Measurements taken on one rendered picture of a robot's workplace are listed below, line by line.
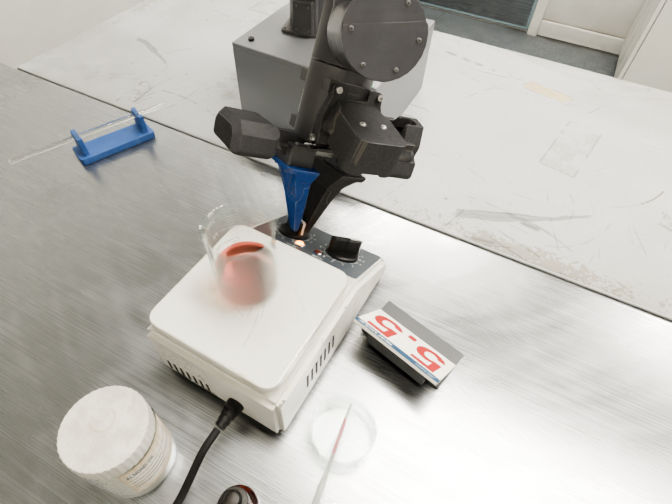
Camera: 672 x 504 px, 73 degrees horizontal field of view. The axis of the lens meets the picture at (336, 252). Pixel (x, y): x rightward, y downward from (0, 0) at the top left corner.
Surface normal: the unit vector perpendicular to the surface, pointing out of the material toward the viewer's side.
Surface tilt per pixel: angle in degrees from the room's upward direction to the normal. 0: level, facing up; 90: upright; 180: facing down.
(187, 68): 0
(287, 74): 90
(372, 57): 66
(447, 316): 0
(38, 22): 90
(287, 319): 0
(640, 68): 90
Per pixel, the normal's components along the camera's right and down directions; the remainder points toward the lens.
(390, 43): 0.18, 0.45
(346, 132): -0.86, 0.02
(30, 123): 0.04, -0.63
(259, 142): 0.46, 0.48
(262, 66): -0.46, 0.68
